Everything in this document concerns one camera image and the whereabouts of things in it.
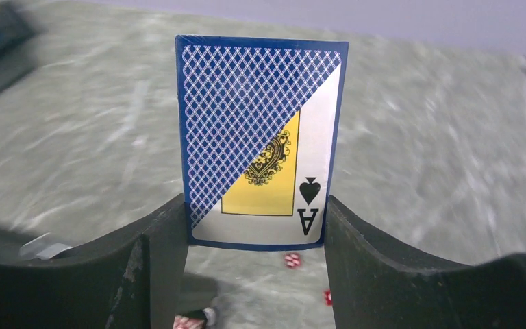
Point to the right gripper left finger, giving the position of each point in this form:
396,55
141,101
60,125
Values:
86,277

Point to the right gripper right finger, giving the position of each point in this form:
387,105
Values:
378,281

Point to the blue playing card deck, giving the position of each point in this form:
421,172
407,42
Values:
258,122

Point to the red die right far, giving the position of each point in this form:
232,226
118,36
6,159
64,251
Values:
327,298

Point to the red die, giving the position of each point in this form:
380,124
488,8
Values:
292,260
327,298

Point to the red die right near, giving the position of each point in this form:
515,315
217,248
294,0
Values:
292,260

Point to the grey toy brick baseplate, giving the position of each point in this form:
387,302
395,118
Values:
0,59

